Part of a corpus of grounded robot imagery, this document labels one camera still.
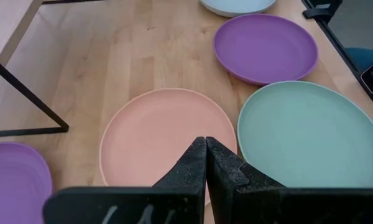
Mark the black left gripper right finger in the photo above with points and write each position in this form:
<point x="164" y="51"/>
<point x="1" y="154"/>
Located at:
<point x="236" y="199"/>

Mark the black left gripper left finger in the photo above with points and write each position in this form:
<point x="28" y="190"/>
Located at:
<point x="180" y="199"/>

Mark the salmon pink plate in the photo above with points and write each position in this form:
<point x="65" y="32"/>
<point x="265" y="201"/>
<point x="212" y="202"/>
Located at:
<point x="161" y="130"/>

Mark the mint green plate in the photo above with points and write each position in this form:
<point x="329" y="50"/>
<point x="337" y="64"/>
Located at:
<point x="304" y="133"/>

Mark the purple plate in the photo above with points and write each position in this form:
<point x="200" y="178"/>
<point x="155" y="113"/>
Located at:
<point x="264" y="46"/>
<point x="12" y="183"/>

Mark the light blue plate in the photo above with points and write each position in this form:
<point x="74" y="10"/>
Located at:
<point x="236" y="6"/>

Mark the wooden shelf with black legs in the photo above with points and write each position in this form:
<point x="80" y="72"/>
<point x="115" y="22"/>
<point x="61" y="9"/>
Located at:
<point x="6" y="21"/>

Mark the blue chair seat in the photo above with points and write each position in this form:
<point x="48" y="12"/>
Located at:
<point x="365" y="56"/>

